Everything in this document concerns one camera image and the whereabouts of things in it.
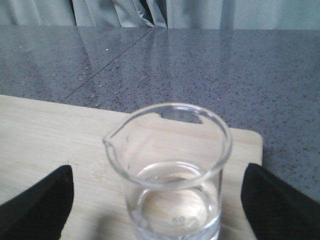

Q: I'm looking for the wooden cutting board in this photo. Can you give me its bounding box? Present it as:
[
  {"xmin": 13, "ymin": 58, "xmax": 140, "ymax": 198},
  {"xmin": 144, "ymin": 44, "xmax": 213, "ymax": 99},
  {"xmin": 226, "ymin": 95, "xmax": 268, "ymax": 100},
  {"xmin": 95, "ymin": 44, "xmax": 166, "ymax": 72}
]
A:
[{"xmin": 0, "ymin": 94, "xmax": 264, "ymax": 240}]

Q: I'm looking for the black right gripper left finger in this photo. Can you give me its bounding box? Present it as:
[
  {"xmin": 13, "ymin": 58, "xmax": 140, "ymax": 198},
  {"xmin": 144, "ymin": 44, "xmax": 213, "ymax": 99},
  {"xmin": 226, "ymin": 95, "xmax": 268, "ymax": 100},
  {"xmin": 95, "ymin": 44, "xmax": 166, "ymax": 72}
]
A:
[{"xmin": 0, "ymin": 165, "xmax": 74, "ymax": 240}]

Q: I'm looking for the grey curtain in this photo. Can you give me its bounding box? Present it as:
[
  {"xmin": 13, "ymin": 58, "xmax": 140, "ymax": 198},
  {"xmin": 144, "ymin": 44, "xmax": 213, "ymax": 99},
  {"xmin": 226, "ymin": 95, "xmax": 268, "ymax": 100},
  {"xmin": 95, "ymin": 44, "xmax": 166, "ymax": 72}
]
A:
[{"xmin": 0, "ymin": 0, "xmax": 320, "ymax": 30}]

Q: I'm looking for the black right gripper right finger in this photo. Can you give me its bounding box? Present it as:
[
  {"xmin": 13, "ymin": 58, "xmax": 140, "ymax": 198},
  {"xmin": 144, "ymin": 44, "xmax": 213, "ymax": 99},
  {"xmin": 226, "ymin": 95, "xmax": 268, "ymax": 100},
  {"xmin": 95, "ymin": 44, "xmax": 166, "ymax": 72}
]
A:
[{"xmin": 240, "ymin": 163, "xmax": 320, "ymax": 240}]

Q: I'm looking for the small glass beaker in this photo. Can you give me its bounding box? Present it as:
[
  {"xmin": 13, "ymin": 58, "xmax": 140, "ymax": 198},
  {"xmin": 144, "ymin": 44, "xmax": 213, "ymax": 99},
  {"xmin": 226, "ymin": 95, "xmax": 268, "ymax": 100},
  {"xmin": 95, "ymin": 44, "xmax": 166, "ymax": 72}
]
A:
[{"xmin": 102, "ymin": 102, "xmax": 233, "ymax": 240}]

